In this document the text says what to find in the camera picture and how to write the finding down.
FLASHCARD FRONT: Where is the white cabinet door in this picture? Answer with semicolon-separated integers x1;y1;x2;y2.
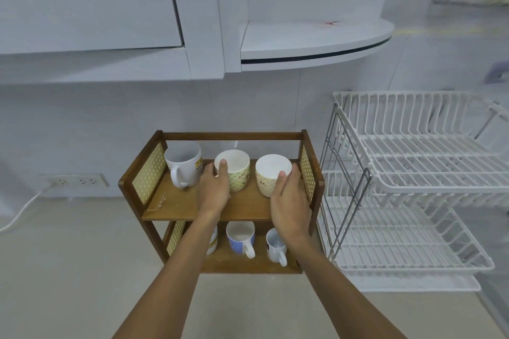
0;0;185;56

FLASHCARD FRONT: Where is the person's left hand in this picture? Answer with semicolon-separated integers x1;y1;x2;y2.
196;159;231;216

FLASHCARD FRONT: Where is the person's left forearm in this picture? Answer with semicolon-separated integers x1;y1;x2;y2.
112;209;226;339

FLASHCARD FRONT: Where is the person's right hand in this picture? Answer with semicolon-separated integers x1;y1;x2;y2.
270;163;313;242

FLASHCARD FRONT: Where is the brown wooden two-tier shelf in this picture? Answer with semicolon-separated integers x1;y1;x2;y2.
119;130;326;275

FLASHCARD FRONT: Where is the white rounded corner shelf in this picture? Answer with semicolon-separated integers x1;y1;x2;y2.
240;19;395;72

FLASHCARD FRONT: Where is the cream patterned ceramic cup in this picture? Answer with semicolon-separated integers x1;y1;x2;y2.
255;154;293;198

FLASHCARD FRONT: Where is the white wall cabinet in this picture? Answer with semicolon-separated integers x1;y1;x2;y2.
0;0;248;86

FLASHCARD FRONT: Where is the small white printed mug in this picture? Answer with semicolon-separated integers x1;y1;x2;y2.
266;228;288;268

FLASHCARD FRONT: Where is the blue and white mug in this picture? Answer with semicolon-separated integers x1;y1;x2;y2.
226;221;256;259

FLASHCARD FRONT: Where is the white wall power outlet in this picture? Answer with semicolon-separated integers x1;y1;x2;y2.
46;174;109;189

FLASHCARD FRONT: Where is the white mug with yellow label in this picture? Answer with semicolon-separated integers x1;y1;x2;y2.
164;143;204;189
207;225;219;255

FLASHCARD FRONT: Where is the white plastic drip tray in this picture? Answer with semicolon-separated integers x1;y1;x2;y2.
359;272;482;293

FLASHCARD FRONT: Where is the white wire dish rack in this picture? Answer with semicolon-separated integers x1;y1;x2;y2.
317;90;509;278

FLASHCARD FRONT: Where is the white power cable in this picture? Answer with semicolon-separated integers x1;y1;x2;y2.
0;181;57;233

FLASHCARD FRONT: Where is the green patterned ceramic cup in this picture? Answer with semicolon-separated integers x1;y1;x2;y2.
215;150;251;193

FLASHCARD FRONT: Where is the person's right forearm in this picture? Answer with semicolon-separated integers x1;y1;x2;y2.
278;231;409;339

